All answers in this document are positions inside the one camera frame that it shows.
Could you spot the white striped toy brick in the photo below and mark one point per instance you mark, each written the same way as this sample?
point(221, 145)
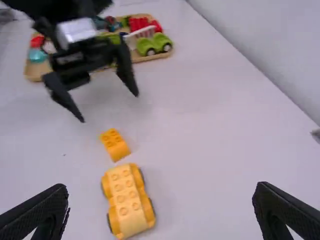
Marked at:
point(142, 33)

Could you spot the yellow toy car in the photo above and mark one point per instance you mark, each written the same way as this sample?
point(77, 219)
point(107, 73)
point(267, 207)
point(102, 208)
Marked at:
point(127, 200)

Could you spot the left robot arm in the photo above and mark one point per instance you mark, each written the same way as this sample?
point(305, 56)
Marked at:
point(62, 8)

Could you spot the dark blue toy brick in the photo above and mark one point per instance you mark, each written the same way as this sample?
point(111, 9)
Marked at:
point(121, 33)

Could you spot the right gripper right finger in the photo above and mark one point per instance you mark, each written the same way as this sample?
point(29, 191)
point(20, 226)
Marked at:
point(287, 217)

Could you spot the teal toy brick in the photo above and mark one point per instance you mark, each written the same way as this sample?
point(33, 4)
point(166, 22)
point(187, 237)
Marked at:
point(37, 56)

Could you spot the green toy brick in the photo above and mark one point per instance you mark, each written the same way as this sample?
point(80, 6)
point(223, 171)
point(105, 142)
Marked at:
point(126, 19)

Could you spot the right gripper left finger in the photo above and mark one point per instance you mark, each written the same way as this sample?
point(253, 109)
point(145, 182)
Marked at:
point(30, 220)

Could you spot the red toy brick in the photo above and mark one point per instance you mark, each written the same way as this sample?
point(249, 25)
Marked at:
point(157, 27)
point(37, 41)
point(110, 20)

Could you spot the red toy car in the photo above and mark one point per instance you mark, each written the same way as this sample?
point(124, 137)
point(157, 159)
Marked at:
point(138, 23)

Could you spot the long white toy brick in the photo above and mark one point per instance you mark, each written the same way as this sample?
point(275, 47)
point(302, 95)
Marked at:
point(48, 47)

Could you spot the yellow toy brick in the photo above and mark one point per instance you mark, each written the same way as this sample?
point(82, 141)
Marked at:
point(115, 147)

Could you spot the tan tray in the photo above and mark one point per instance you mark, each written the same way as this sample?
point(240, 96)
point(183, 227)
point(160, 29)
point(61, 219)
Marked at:
point(32, 72)

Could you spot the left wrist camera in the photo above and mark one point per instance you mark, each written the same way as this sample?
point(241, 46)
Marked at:
point(75, 32)

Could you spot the green toy car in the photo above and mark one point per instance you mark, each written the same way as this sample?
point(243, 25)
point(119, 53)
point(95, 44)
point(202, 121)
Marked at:
point(150, 43)
point(111, 39)

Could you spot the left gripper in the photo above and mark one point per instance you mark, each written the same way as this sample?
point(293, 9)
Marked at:
point(80, 62)

